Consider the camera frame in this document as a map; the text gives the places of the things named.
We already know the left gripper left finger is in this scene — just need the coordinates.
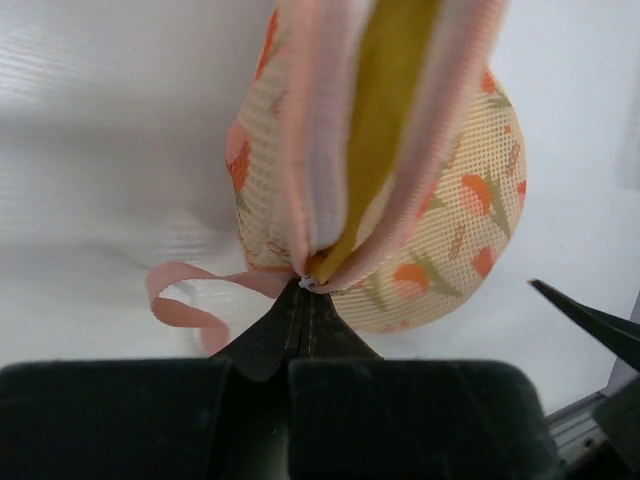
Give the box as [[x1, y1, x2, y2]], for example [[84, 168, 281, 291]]
[[212, 282, 303, 382]]

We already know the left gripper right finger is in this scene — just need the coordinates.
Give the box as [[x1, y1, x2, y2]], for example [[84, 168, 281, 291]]
[[299, 290, 381, 360]]

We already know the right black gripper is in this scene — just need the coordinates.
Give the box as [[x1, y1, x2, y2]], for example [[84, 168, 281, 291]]
[[529, 279, 640, 473]]

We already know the aluminium frame rail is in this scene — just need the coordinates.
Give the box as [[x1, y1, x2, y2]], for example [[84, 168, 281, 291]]
[[546, 392, 607, 465]]

